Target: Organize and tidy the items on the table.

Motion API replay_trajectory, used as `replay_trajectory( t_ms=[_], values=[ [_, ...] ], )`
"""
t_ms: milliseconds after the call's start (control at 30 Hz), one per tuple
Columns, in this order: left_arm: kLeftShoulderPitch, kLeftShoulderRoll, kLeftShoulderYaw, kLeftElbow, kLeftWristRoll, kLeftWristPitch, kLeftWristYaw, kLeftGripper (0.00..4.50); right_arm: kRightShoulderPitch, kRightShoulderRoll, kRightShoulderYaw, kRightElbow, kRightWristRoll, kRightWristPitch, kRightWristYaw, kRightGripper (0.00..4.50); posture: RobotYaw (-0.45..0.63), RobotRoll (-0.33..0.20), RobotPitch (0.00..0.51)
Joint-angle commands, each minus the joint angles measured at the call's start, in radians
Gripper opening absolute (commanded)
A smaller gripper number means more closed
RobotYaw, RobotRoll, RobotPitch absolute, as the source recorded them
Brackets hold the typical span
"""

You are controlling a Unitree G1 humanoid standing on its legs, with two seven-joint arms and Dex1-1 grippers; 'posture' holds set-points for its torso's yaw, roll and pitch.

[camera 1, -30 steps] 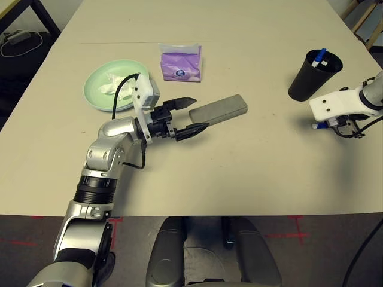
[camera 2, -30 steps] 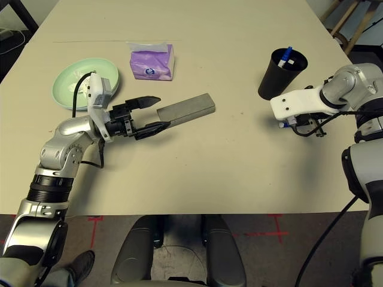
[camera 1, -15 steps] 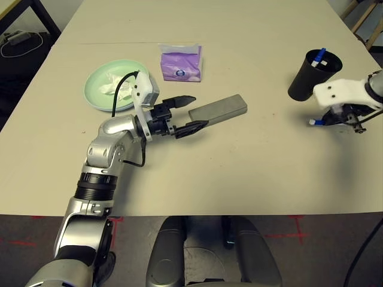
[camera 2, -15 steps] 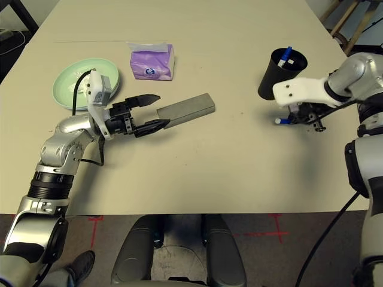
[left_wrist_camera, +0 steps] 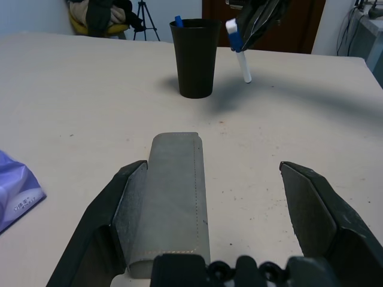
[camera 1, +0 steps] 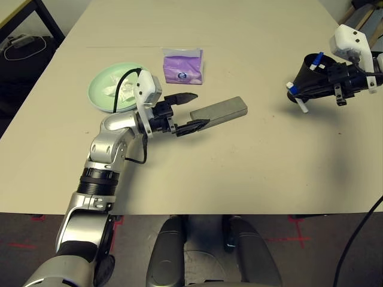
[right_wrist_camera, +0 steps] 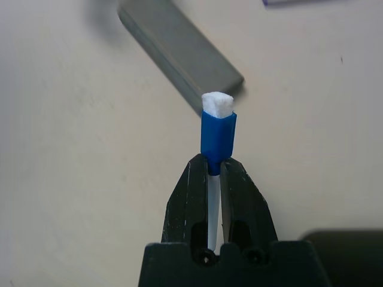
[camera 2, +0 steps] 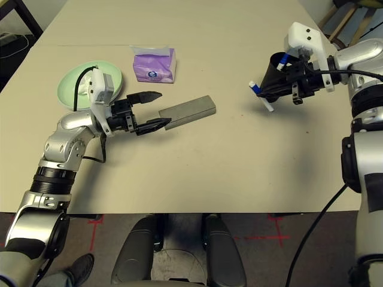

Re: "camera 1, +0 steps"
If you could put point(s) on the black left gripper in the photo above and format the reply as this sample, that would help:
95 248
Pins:
161 119

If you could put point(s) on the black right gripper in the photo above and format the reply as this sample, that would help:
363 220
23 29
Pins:
347 80

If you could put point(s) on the white marker with blue cap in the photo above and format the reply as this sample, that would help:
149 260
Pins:
296 94

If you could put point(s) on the grey glasses case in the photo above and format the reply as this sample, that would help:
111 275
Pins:
221 110

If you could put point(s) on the white tissue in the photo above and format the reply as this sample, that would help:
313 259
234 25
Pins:
122 91

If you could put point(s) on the light green plate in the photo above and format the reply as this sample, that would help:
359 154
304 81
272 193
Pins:
101 89

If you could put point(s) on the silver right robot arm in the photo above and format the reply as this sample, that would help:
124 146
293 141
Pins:
379 59

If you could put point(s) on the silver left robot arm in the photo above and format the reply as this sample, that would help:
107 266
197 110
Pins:
104 143

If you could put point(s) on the black cup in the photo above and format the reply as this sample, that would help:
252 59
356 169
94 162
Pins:
311 77

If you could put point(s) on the purple tissue pack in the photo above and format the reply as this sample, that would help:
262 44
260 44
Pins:
184 67

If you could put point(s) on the dark grey robot left leg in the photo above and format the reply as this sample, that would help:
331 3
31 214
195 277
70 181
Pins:
167 254

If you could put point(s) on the dark grey robot leg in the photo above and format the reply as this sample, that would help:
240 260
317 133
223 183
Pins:
167 254
254 254

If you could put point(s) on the grey robot waist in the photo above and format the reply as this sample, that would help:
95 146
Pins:
209 266

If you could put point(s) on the dark grey robot right leg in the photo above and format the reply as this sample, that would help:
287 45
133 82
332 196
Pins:
254 254

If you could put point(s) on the grey power adapter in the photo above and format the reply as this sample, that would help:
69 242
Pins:
21 40

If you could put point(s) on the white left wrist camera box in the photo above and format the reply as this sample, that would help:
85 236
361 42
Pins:
146 89

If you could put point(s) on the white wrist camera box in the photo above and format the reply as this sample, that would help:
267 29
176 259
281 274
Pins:
146 89
353 48

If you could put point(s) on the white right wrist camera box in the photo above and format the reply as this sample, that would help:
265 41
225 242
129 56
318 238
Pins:
353 48

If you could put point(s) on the beige side table black frame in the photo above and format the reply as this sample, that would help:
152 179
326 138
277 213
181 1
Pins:
24 15

